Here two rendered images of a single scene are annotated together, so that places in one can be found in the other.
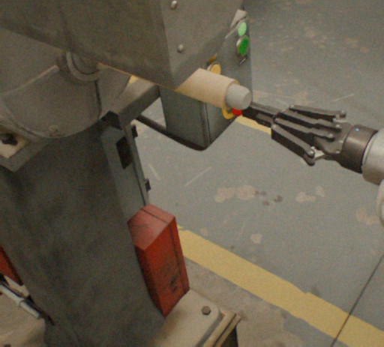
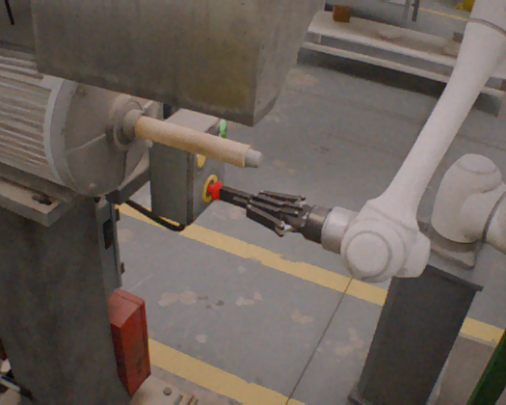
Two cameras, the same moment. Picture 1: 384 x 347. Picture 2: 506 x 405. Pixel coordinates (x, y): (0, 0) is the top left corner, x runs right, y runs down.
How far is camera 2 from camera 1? 0.29 m
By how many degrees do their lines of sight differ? 17
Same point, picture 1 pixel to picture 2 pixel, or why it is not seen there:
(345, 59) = (275, 178)
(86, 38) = (190, 94)
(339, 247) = (278, 343)
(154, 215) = (125, 298)
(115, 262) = (95, 337)
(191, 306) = (153, 389)
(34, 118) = (82, 175)
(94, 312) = (76, 382)
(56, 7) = (172, 75)
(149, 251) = (123, 329)
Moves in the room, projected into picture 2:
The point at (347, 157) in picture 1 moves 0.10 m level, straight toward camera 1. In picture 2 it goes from (310, 229) to (310, 261)
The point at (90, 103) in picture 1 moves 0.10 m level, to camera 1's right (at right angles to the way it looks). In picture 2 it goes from (118, 170) to (178, 163)
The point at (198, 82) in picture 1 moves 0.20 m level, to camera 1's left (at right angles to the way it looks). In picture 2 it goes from (224, 147) to (79, 162)
